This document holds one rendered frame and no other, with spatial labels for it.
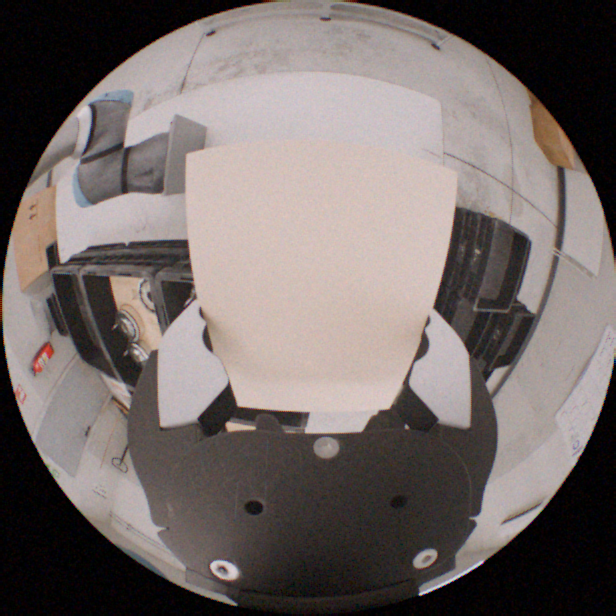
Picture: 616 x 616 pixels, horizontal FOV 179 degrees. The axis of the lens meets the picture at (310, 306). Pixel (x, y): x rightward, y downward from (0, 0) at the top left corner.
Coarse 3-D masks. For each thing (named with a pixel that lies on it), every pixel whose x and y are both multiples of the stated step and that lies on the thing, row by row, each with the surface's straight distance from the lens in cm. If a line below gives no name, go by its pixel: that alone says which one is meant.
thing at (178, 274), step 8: (160, 272) 38; (168, 272) 37; (176, 272) 36; (184, 272) 36; (192, 272) 35; (160, 280) 39; (168, 280) 38; (176, 280) 37; (184, 280) 36; (192, 280) 35; (160, 288) 40; (160, 296) 40; (160, 304) 41; (168, 320) 42; (232, 416) 60; (304, 416) 53; (280, 424) 58; (288, 424) 58; (304, 424) 57
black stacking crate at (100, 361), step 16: (80, 256) 82; (96, 256) 72; (64, 288) 92; (80, 288) 89; (64, 304) 93; (80, 304) 95; (80, 320) 98; (80, 336) 99; (96, 336) 97; (80, 352) 100; (96, 352) 100
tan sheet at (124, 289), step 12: (120, 288) 65; (132, 288) 61; (120, 300) 68; (132, 300) 63; (144, 312) 62; (144, 324) 65; (156, 324) 61; (144, 336) 68; (156, 336) 64; (156, 348) 68
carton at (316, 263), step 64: (192, 192) 10; (256, 192) 9; (320, 192) 9; (384, 192) 9; (448, 192) 11; (192, 256) 11; (256, 256) 10; (320, 256) 9; (384, 256) 10; (256, 320) 11; (320, 320) 11; (384, 320) 11; (256, 384) 14; (320, 384) 14; (384, 384) 15
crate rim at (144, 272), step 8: (80, 272) 62; (88, 272) 58; (96, 272) 54; (104, 272) 51; (112, 272) 48; (120, 272) 46; (128, 272) 44; (136, 272) 42; (144, 272) 41; (152, 272) 40; (152, 280) 40; (152, 288) 41; (152, 296) 42; (88, 304) 65; (160, 312) 43; (160, 320) 44; (96, 328) 67; (160, 328) 45; (104, 344) 70; (112, 360) 73; (120, 376) 77; (128, 384) 77
